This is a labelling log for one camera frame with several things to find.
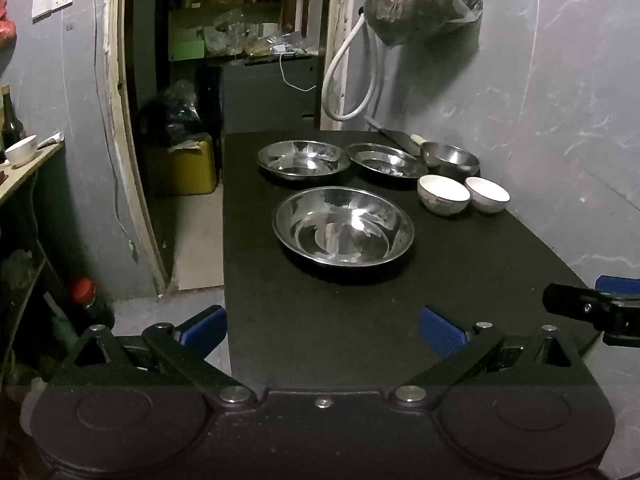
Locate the white ceramic bowl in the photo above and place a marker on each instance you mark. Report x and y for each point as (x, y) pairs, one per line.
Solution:
(487, 192)
(442, 192)

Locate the dark glass bottle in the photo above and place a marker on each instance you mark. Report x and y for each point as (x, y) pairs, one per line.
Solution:
(11, 130)

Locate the small white bowl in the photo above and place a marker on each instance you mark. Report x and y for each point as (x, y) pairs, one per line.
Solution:
(21, 152)

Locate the small steel plate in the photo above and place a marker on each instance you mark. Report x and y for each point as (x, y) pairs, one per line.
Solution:
(280, 160)
(370, 157)

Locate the yellow container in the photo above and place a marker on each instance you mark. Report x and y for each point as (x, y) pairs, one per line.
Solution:
(190, 170)

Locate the dark cabinet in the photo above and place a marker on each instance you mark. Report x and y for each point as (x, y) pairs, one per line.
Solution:
(265, 100)

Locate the hanging plastic bag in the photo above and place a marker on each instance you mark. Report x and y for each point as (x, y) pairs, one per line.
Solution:
(415, 5)

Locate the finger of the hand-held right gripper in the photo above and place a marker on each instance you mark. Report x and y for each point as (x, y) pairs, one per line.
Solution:
(617, 284)
(570, 300)

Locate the red plastic bags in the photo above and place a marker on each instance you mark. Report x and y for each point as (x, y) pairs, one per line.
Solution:
(5, 25)

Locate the worn door frame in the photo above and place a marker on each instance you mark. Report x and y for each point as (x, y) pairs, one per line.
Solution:
(125, 170)

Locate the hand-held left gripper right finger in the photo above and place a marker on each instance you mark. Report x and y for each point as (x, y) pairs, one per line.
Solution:
(440, 332)

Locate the white folded paper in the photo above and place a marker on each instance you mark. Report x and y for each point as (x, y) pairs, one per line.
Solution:
(50, 140)

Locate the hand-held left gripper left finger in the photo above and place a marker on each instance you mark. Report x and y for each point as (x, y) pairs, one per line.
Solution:
(205, 322)

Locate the steel bowl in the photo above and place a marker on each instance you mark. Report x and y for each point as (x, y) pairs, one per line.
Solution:
(450, 157)

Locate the green box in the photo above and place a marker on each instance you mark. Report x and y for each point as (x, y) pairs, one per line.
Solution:
(187, 50)

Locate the kitchen cleaver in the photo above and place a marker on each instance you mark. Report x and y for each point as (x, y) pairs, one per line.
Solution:
(400, 137)

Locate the red capped dark bottle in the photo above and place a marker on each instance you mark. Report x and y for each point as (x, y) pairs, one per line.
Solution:
(87, 300)

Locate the black plastic bag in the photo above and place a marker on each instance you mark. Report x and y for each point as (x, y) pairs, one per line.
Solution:
(172, 110)

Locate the wooden shelf unit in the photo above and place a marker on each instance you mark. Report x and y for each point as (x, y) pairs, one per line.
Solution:
(30, 170)

